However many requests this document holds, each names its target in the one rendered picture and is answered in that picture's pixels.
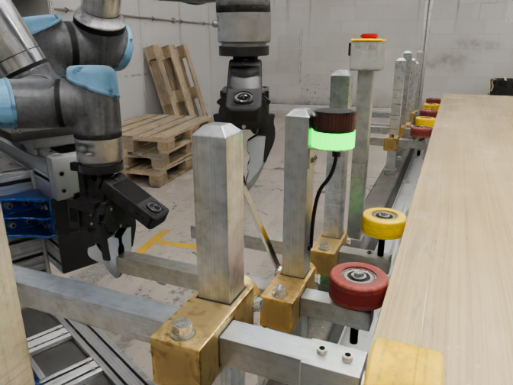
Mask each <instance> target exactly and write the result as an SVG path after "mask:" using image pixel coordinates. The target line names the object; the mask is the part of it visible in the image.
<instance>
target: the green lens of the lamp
mask: <svg viewBox="0 0 513 385"><path fill-rule="evenodd" d="M355 136H356V130H354V132H351V133H347V134H326V133H321V132H316V131H314V130H313V128H312V130H311V146H312V147H314V148H317V149H321V150H349V149H353V148H354V147H355Z"/></svg>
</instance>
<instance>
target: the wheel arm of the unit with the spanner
mask: <svg viewBox="0 0 513 385"><path fill-rule="evenodd" d="M116 260H117V267H118V272H119V273H124V274H127V275H131V276H135V277H140V278H144V279H148V280H153V281H157V282H161V283H166V284H170V285H174V286H180V287H183V288H186V289H190V290H196V291H198V268H197V265H195V264H188V263H185V262H181V261H177V260H170V259H166V258H162V257H155V256H152V255H148V254H141V253H137V252H133V251H125V252H124V253H122V254H120V255H119V256H117V257H116ZM248 277H249V278H250V279H252V280H253V281H254V283H255V284H256V285H257V286H258V288H259V291H260V295H261V294H262V293H263V292H264V290H265V289H266V288H267V287H268V285H269V284H270V283H271V282H272V280H265V279H261V278H257V277H251V276H248ZM373 314H374V310H373V311H368V312H358V311H353V310H349V309H345V308H343V307H341V306H339V305H338V304H336V303H335V302H334V301H333V300H332V299H331V298H330V296H329V293H327V292H323V291H319V290H313V289H309V288H306V289H305V291H304V293H303V294H302V296H301V302H300V315H303V316H307V317H311V318H314V319H320V320H324V321H327V322H333V323H334V324H338V325H343V326H347V327H351V328H354V329H355V330H364V331H367V332H369V330H370V327H371V325H372V322H373Z"/></svg>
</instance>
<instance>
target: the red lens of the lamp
mask: <svg viewBox="0 0 513 385"><path fill-rule="evenodd" d="M356 125H357V112H356V111H355V112H354V113H353V114H348V115H327V114H319V113H316V112H314V110H313V111H312V123H311V127H312V128H313V129H315V130H319V131H333V132H342V131H353V130H355V129H356Z"/></svg>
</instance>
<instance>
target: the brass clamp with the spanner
mask: <svg viewBox="0 0 513 385"><path fill-rule="evenodd" d="M320 281H321V277H320V276H318V271H317V269H316V267H315V266H314V264H312V263H311V262H310V269H309V271H308V272H307V273H306V275H305V277H304V278H300V277H293V276H289V275H285V274H282V269H281V270H280V271H279V272H278V273H277V275H276V276H275V278H274V279H273V280H272V282H271V283H270V284H269V285H268V287H267V288H266V289H265V290H264V292H263V293H262V294H261V296H260V298H262V299H263V308H262V309H261V310H260V325H261V326H263V327H267V328H272V329H275V330H279V331H282V332H288V333H292V332H293V331H294V329H295V327H296V326H297V324H298V321H299V320H300V318H301V317H302V316H301V315H300V302H301V296H302V294H303V293H304V291H305V289H306V288H309V289H313V290H314V289H315V285H319V283H320ZM279 284H280V285H283V286H285V287H286V292H287V296H286V297H285V298H281V299H278V298H275V297H274V296H273V291H274V286H276V285H279Z"/></svg>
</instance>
